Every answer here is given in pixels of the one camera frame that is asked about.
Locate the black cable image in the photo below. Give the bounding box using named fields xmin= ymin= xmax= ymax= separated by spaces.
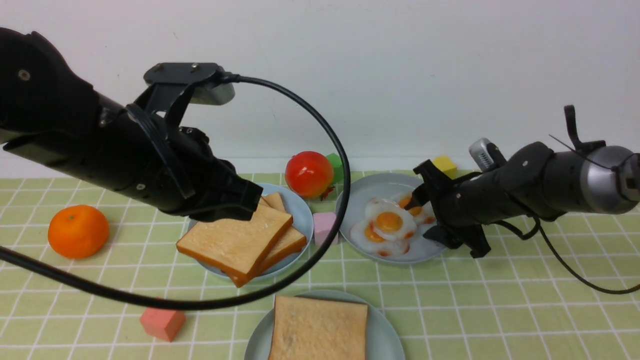
xmin=492 ymin=215 xmax=640 ymax=295
xmin=0 ymin=73 xmax=351 ymax=312

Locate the fried egg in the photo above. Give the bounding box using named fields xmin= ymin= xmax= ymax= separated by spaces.
xmin=365 ymin=198 xmax=418 ymax=241
xmin=349 ymin=221 xmax=410 ymax=258
xmin=391 ymin=192 xmax=437 ymax=225

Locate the green cube block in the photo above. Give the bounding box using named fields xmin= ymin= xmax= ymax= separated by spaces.
xmin=326 ymin=153 xmax=345 ymax=184

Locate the blue plate under eggs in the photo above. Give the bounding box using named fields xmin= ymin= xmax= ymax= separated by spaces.
xmin=340 ymin=173 xmax=445 ymax=265

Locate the yellow cube block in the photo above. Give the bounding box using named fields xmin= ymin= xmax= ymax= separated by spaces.
xmin=431 ymin=155 xmax=458 ymax=179

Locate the empty light blue front plate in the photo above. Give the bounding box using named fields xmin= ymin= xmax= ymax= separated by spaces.
xmin=244 ymin=289 xmax=406 ymax=360

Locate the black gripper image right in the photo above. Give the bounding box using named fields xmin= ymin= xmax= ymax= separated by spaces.
xmin=404 ymin=160 xmax=506 ymax=259

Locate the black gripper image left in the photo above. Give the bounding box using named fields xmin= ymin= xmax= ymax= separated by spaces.
xmin=125 ymin=104 xmax=262 ymax=223

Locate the toast slice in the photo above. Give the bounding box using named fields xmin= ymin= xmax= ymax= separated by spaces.
xmin=269 ymin=295 xmax=369 ymax=360
xmin=251 ymin=191 xmax=307 ymax=280
xmin=176 ymin=204 xmax=293 ymax=281

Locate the salmon red cube block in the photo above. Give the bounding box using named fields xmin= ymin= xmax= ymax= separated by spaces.
xmin=139 ymin=308 xmax=186 ymax=343

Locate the pink cube block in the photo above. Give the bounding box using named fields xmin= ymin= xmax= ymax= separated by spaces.
xmin=313 ymin=212 xmax=339 ymax=248

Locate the red tomato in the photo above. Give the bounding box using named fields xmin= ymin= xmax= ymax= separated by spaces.
xmin=285 ymin=151 xmax=335 ymax=201

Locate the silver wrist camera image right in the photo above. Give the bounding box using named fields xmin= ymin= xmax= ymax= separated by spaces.
xmin=468 ymin=137 xmax=507 ymax=173

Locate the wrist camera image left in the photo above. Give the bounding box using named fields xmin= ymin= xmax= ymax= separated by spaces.
xmin=135 ymin=63 xmax=236 ymax=127

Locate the blue plate under bread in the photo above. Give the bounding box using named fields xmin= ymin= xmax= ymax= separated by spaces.
xmin=186 ymin=183 xmax=314 ymax=288

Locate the black cable image left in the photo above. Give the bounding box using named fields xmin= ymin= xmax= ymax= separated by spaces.
xmin=0 ymin=73 xmax=351 ymax=312

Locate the black cable image right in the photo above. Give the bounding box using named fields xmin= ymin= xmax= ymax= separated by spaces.
xmin=492 ymin=215 xmax=640 ymax=295

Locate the orange mandarin fruit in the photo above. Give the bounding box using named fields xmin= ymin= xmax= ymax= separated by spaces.
xmin=46 ymin=204 xmax=110 ymax=259

